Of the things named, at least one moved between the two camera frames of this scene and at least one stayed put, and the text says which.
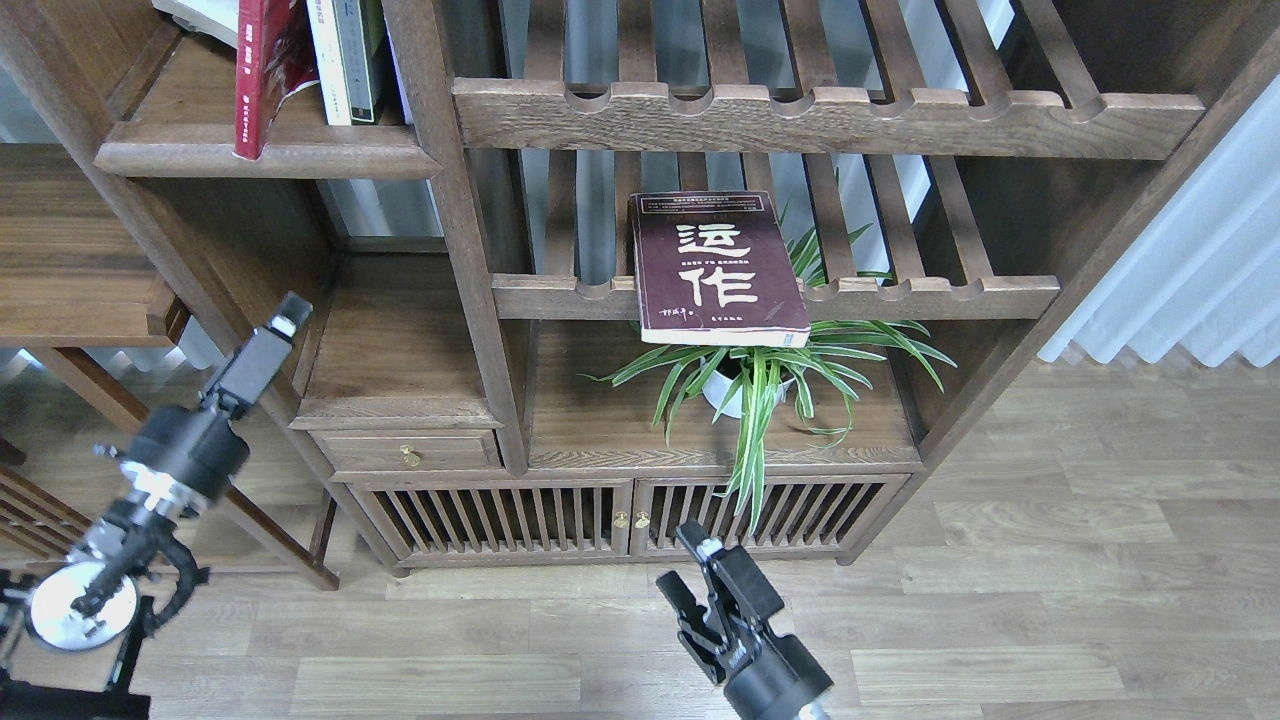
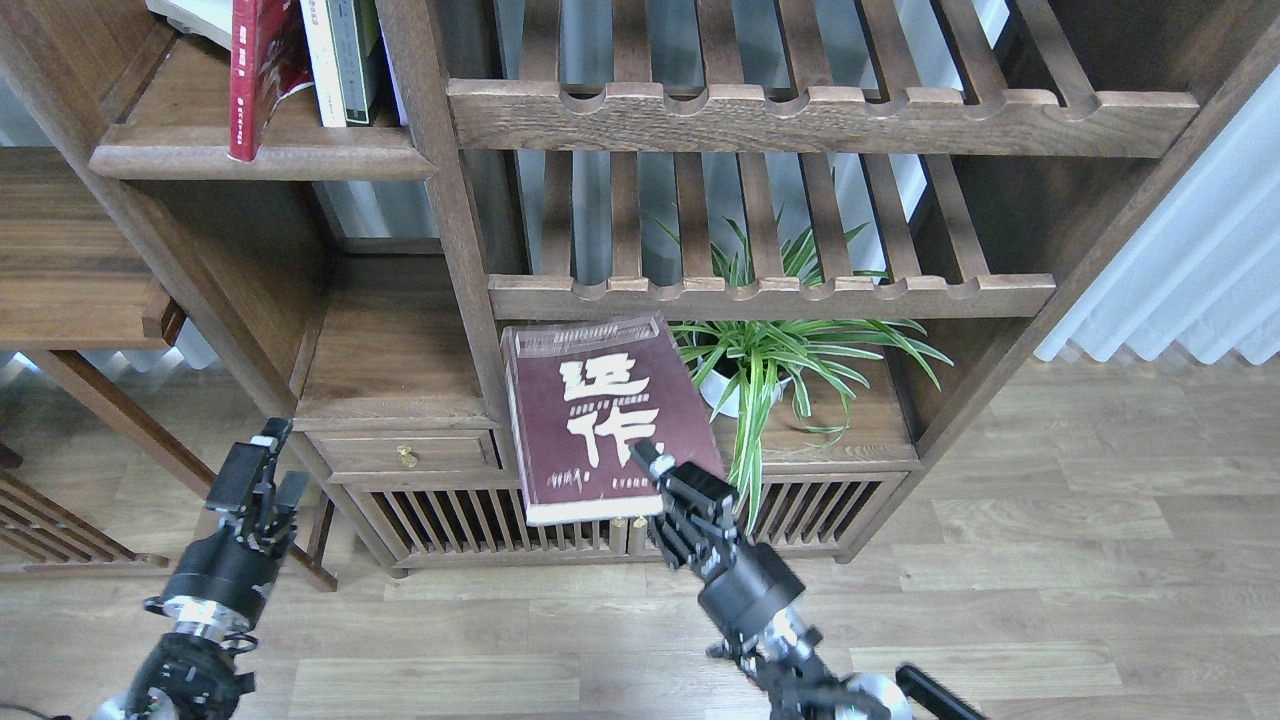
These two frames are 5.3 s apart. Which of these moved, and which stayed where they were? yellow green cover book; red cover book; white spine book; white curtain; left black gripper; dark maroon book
Moved: dark maroon book; left black gripper
Stayed: white spine book; white curtain; yellow green cover book; red cover book
